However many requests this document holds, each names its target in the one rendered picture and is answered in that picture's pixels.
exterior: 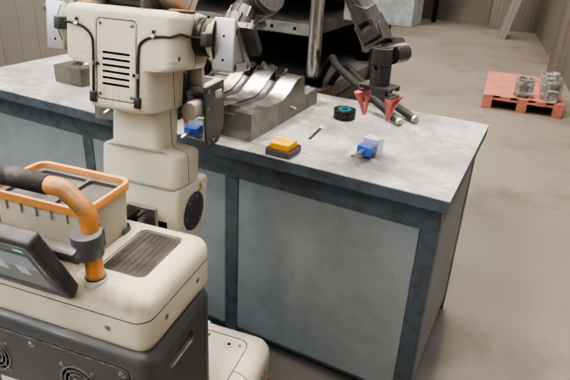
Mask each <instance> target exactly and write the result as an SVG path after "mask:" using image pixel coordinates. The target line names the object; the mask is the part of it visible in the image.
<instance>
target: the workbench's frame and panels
mask: <svg viewBox="0 0 570 380"><path fill-rule="evenodd" d="M487 131H488V129H487ZM487 131H486V132H485V134H484V136H483V139H482V141H481V143H480V144H479V146H478V149H477V151H476V153H475V154H474V156H473V158H472V161H471V163H470V165H469V166H468V168H467V171H466V173H465V175H464V176H463V178H462V180H461V182H460V184H459V186H458V188H457V189H456V191H455V194H454V196H453V198H452V199H451V201H450V203H447V202H444V201H440V200H437V199H433V198H427V197H423V196H420V195H416V194H413V193H407V192H403V191H400V190H396V189H393V188H389V187H383V186H379V185H376V184H372V183H369V182H363V181H359V180H356V179H352V178H348V177H345V176H339V175H335V174H332V173H328V172H325V171H321V170H316V169H312V168H309V167H305V166H302V165H296V164H292V163H288V162H285V161H281V160H278V159H272V158H268V157H265V156H261V155H258V154H252V153H248V152H244V151H241V150H237V149H234V148H228V147H224V146H221V145H217V144H213V145H212V146H211V147H209V148H208V149H204V141H200V140H197V139H193V138H190V137H185V138H184V139H182V140H181V139H180V137H181V136H180V135H177V139H176V142H177V143H183V144H187V145H190V146H194V147H195V148H197V149H198V172H201V173H204V174H205V175H206V176H207V188H206V205H205V217H204V223H203V225H202V226H201V228H200V229H199V230H198V231H197V232H196V233H195V234H193V235H194V236H197V237H199V238H202V239H203V240H204V242H205V244H206V247H207V275H208V277H207V282H206V283H205V285H204V288H205V289H206V291H207V294H208V317H209V318H211V319H214V320H216V321H219V322H221V323H224V324H226V328H229V329H232V330H235V331H239V332H245V333H248V334H250V335H253V336H255V337H258V338H261V339H263V340H265V341H266V342H269V343H271V344H275V345H276V346H279V347H281V348H283V349H286V350H289V351H291V352H293V353H295V354H297V355H301V356H303V357H305V358H307V359H310V360H313V361H315V362H317V363H320V364H322V365H324V366H327V367H330V368H332V369H333V370H336V371H338V372H342V373H343V374H346V375H348V376H351V377H353V378H356V379H358V380H412V379H413V377H414V375H415V372H416V369H417V366H418V364H419V361H420V359H421V357H422V353H423V350H424V349H425V346H426V343H427V341H428V337H429V335H430V332H431V331H432V328H433V324H434V322H435V320H436V317H437V314H438V313H439V309H441V308H443V305H444V301H445V297H446V294H447V289H448V285H449V280H450V273H451V269H452V266H453V261H454V257H455V250H456V245H457V242H458V237H459V233H460V230H461V222H462V218H463V214H464V209H465V206H466V201H467V195H468V190H469V186H470V182H471V178H472V171H473V166H474V162H475V158H476V156H477V154H478V150H479V149H480V147H481V145H482V143H483V140H484V139H485V137H486V135H487ZM111 139H114V121H113V120H101V119H96V117H95V114H93V113H89V112H86V111H82V110H79V109H72V108H69V107H65V106H62V105H58V104H55V103H49V102H45V101H42V100H38V99H34V98H28V97H25V96H21V95H18V94H14V93H11V92H5V91H1V90H0V163H2V164H6V165H13V166H17V167H21V168H25V167H27V166H29V165H32V164H34V163H36V162H40V161H52V162H56V163H60V164H64V165H72V166H75V167H80V168H84V169H88V170H95V171H99V172H103V145H104V143H105V142H106V141H108V140H111Z"/></svg>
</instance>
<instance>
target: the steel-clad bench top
mask: <svg viewBox="0 0 570 380"><path fill-rule="evenodd" d="M71 60H73V59H72V58H71V57H70V56H69V54H62V55H59V56H54V57H50V58H45V59H38V60H33V61H29V62H24V63H20V64H12V65H8V66H4V67H0V90H1V91H5V92H11V93H14V94H18V95H21V96H25V97H28V98H34V99H38V100H42V101H45V102H49V103H55V104H58V105H62V106H65V107H69V108H72V109H79V110H82V111H86V112H89V113H93V114H95V109H94V105H92V104H91V101H90V98H89V92H90V85H89V86H85V87H78V86H74V85H71V84H66V83H63V82H58V81H55V74H54V67H53V65H54V64H58V63H63V62H67V61H71ZM339 105H346V106H351V107H354V108H355V109H356V114H355V120H352V121H340V120H335V119H334V118H333V109H334V107H335V106H339ZM410 111H411V112H412V113H414V114H415V115H417V116H419V121H418V122H417V123H416V124H414V123H412V122H411V121H409V120H407V119H406V118H405V117H404V116H403V115H401V114H400V113H398V112H397V111H395V110H394V112H395V113H396V114H397V115H399V116H400V117H401V118H402V119H403V120H404V123H403V124H402V125H401V126H397V125H395V123H393V121H391V120H389V121H386V118H385V114H384V113H383V112H382V111H381V110H379V109H378V108H377V107H376V106H375V105H374V104H373V103H369V104H368V108H367V111H366V114H365V115H362V112H361V109H360V105H359V103H358V101H357V100H353V99H347V98H340V97H334V96H330V95H325V94H320V93H317V102H316V103H315V104H314V105H312V106H310V107H309V108H308V109H306V110H304V111H302V112H300V113H299V114H297V115H295V116H294V117H292V118H290V119H289V120H286V121H285V122H283V123H282V124H281V125H279V126H276V127H275V128H273V129H271V130H270V131H268V132H267V133H265V134H263V135H261V136H260V137H257V138H256V139H255V140H253V141H251V142H249V141H245V140H242V139H238V138H235V137H228V136H224V135H220V138H219V141H218V142H216V143H215V144H217V145H221V146H224V147H228V148H234V149H237V150H241V151H244V152H248V153H252V154H258V155H261V156H265V157H268V158H272V159H278V160H281V161H285V162H288V163H292V164H296V165H302V166H305V167H309V168H312V169H316V170H321V171H325V172H328V173H332V174H335V175H339V176H345V177H348V178H352V179H356V180H359V181H363V182H369V183H372V184H376V185H379V186H383V187H389V188H393V189H396V190H400V191H403V192H407V193H413V194H416V195H420V196H423V197H427V198H433V199H437V200H440V201H444V202H447V203H450V201H451V199H452V198H453V196H454V194H455V191H456V189H457V188H458V186H459V184H460V182H461V180H462V178H463V176H464V175H465V173H466V171H467V168H468V166H469V165H470V163H471V161H472V158H473V156H474V154H475V153H476V151H477V149H478V146H479V144H480V143H481V141H482V139H483V136H484V134H485V132H486V131H487V129H488V127H489V125H485V124H481V123H476V122H471V121H467V120H458V119H453V118H449V117H444V116H439V115H431V114H426V113H422V112H416V111H412V110H410ZM320 126H324V127H323V128H322V129H321V130H320V131H319V132H318V133H317V134H316V135H315V136H314V137H312V138H311V139H308V138H309V137H310V136H311V135H312V134H313V133H314V132H315V131H316V130H317V129H318V128H319V127H320ZM370 134H372V135H374V136H377V137H382V138H384V143H383V155H381V156H379V157H377V158H374V157H371V156H370V157H366V156H364V155H359V156H357V157H355V158H351V154H354V153H356V151H357V145H358V144H360V143H363V141H364V137H365V136H367V135H370ZM278 137H286V138H290V139H294V140H297V144H300V145H301V151H300V152H299V153H297V154H296V155H294V156H293V157H292V158H291V159H283V158H279V157H277V156H272V155H269V154H265V148H266V147H267V146H269V145H271V142H272V141H273V140H275V139H276V138H278Z"/></svg>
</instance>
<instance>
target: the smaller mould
mask: <svg viewBox="0 0 570 380"><path fill-rule="evenodd" d="M53 67H54V74H55V81H58V82H63V83H66V84H71V85H74V86H78V87H85V86H89V85H90V66H89V64H88V63H87V62H81V61H76V60H71V61H67V62H63V63H58V64H54V65H53Z"/></svg>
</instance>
